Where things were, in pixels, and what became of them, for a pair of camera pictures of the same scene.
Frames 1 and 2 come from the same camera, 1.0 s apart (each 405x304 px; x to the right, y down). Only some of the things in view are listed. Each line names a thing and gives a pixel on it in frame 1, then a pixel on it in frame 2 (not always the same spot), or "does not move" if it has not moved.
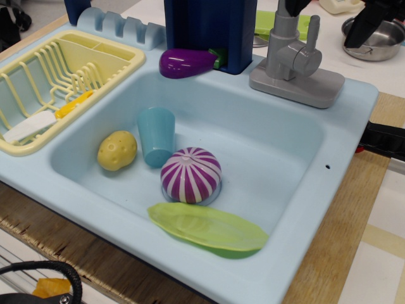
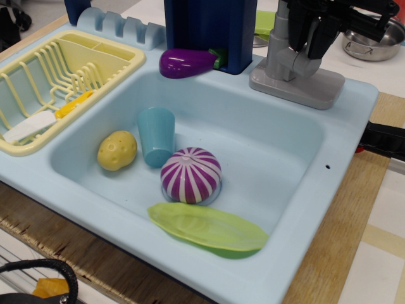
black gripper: [374, 12] -> [367, 17]
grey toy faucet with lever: [293, 69] does not move
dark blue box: [230, 25] does not move
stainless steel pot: [384, 44] does not move
